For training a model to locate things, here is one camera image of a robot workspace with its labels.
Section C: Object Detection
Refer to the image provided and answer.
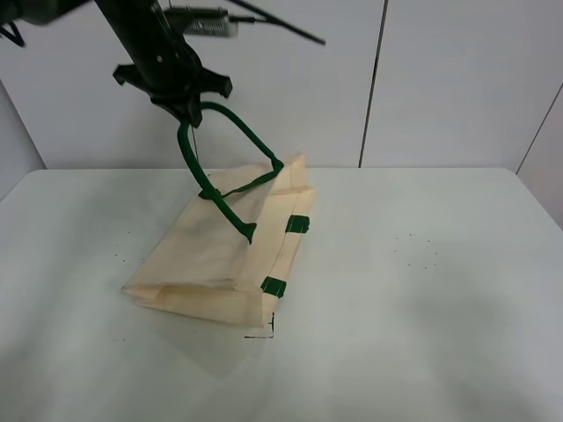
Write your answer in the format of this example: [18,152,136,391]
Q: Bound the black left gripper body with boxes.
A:
[113,37,232,98]

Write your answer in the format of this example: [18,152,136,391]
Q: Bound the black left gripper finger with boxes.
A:
[151,91,202,127]

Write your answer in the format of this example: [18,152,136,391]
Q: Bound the cream linen bag green handles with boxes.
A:
[123,102,314,328]

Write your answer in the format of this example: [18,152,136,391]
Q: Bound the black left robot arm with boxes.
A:
[96,0,232,127]

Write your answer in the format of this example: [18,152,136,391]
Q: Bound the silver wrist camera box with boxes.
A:
[164,6,238,38]

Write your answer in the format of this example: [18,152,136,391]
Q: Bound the black cable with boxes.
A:
[228,0,327,47]

